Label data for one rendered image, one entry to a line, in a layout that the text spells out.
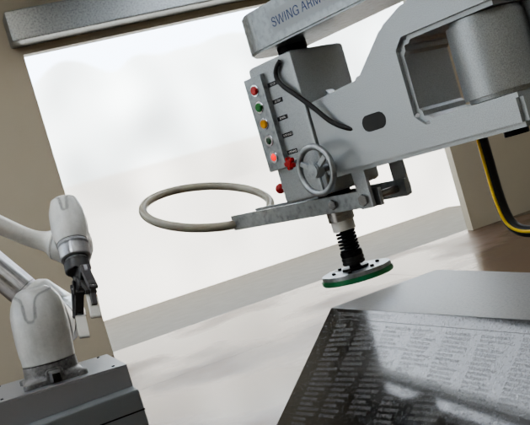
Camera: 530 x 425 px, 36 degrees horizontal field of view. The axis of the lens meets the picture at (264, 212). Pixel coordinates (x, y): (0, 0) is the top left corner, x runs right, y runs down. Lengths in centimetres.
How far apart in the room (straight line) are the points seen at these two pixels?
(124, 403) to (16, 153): 623
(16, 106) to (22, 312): 614
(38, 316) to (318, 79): 104
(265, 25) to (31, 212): 617
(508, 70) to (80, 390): 141
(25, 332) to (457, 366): 126
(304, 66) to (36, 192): 622
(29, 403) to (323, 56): 127
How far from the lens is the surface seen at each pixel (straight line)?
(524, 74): 198
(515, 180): 1042
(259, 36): 245
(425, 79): 215
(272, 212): 262
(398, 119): 213
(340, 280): 242
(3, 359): 841
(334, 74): 245
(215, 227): 277
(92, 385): 241
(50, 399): 240
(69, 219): 246
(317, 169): 227
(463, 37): 199
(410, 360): 187
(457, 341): 177
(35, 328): 244
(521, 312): 170
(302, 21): 231
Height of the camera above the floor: 126
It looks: 2 degrees down
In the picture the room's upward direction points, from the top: 16 degrees counter-clockwise
